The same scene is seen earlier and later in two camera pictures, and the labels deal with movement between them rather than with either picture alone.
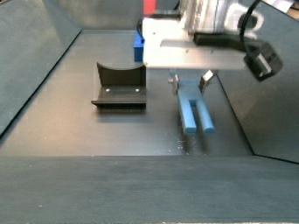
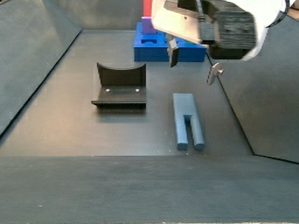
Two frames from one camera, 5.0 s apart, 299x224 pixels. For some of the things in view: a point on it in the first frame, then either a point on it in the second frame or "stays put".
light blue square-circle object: (189, 91) → (183, 106)
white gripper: (169, 48) → (176, 17)
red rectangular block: (148, 6) stays put
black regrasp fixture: (123, 88) stays put
